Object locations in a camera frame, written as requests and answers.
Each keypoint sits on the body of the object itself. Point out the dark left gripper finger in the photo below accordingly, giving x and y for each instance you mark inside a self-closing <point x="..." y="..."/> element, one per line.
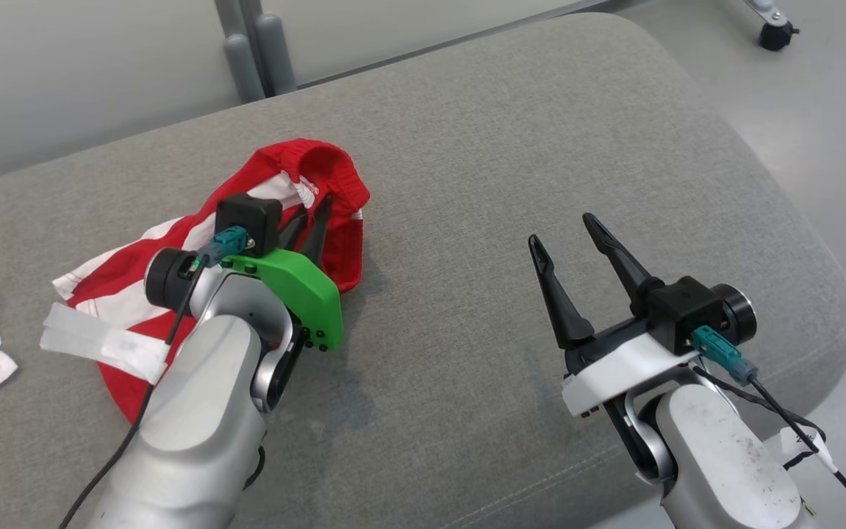
<point x="317" y="235"/>
<point x="292" y="231"/>

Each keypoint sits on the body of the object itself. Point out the black caster wheel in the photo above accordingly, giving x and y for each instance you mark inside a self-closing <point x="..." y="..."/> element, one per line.
<point x="775" y="37"/>

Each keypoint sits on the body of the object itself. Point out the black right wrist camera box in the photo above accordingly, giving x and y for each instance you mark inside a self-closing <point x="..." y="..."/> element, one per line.
<point x="683" y="308"/>

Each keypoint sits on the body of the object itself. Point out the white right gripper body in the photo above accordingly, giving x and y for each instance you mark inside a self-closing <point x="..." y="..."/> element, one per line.
<point x="625" y="371"/>

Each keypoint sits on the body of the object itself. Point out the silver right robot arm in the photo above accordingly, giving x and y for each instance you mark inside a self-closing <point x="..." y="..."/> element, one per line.
<point x="724" y="463"/>

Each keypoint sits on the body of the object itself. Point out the red shorts with white stripes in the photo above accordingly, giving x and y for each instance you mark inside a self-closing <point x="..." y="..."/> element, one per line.
<point x="334" y="184"/>

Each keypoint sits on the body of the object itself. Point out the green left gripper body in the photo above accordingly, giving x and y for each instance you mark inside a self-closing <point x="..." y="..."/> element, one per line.
<point x="305" y="294"/>

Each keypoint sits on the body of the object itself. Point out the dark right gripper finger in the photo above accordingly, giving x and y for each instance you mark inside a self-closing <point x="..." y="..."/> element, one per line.
<point x="562" y="308"/>
<point x="625" y="264"/>

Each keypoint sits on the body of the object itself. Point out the grey rounded partition foot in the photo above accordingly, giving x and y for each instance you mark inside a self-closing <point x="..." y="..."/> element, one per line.
<point x="277" y="55"/>
<point x="244" y="70"/>

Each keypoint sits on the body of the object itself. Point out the grey partition upright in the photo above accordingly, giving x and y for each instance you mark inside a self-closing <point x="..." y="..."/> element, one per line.
<point x="235" y="15"/>

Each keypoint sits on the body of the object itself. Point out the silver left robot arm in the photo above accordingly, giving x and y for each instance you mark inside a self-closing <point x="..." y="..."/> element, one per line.
<point x="202" y="411"/>

